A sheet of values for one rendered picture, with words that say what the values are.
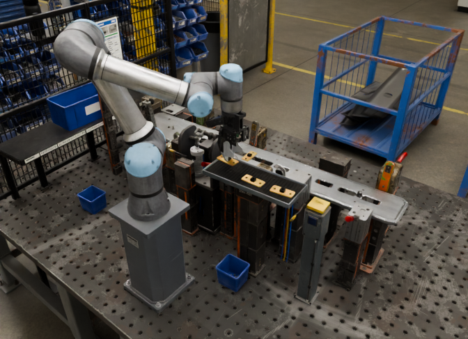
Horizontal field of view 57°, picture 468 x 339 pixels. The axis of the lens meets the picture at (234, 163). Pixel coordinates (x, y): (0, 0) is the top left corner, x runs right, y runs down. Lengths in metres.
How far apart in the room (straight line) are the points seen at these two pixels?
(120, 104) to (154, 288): 0.69
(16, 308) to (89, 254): 0.97
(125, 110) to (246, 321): 0.88
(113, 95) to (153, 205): 0.38
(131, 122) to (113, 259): 0.71
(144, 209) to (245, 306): 0.56
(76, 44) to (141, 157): 0.39
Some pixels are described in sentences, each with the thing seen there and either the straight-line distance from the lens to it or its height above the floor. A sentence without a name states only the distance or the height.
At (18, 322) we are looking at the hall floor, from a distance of 2.86.
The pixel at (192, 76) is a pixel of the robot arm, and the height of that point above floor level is 1.54.
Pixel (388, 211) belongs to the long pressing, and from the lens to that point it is 1.79.
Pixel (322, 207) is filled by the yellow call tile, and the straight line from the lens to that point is 1.48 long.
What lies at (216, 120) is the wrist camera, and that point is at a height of 1.36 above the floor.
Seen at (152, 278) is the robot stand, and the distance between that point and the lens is 1.67.
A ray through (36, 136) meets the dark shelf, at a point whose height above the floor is 1.03.
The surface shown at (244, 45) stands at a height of 0.47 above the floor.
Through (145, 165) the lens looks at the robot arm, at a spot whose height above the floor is 1.31.
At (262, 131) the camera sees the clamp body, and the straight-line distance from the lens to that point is 2.14.
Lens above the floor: 2.08
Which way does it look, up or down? 33 degrees down
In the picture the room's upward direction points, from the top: straight up
